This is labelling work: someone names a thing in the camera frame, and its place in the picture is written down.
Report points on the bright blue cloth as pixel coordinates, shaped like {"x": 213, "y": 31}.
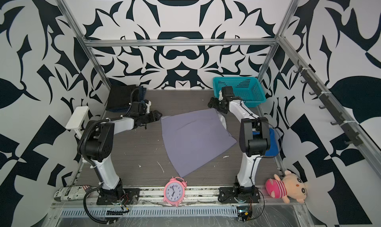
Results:
{"x": 274, "y": 148}

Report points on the pink plush pig toy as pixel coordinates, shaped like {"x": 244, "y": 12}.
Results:
{"x": 291, "y": 186}

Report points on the white slotted cable duct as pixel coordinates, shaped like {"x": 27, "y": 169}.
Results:
{"x": 137, "y": 212}

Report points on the black coat hook rail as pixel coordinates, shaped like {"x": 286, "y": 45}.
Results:
{"x": 330, "y": 103}

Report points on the black garment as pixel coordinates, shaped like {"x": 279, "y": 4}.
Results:
{"x": 120, "y": 97}

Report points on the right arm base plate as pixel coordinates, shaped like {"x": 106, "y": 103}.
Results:
{"x": 241, "y": 195}

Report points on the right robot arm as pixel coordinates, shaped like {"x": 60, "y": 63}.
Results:
{"x": 254, "y": 142}

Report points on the lavender garment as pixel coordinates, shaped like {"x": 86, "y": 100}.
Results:
{"x": 193, "y": 139}

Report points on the white box on stand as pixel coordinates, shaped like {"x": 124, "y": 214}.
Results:
{"x": 76, "y": 119}

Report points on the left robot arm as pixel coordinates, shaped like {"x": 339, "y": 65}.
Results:
{"x": 96, "y": 145}

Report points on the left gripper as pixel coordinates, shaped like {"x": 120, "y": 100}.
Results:
{"x": 155, "y": 115}

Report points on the small green circuit board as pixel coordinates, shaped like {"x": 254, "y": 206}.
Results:
{"x": 244, "y": 213}

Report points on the pink alarm clock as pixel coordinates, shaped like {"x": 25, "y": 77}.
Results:
{"x": 174, "y": 191}

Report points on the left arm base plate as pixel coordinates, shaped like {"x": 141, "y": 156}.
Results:
{"x": 127, "y": 196}

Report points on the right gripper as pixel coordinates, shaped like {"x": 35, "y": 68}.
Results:
{"x": 214, "y": 103}

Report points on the teal plastic basket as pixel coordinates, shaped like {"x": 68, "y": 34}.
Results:
{"x": 247, "y": 88}

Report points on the dark blue denim skirt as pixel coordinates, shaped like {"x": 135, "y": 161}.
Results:
{"x": 143, "y": 93}

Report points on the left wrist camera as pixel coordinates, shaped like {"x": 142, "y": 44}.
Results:
{"x": 148, "y": 105}

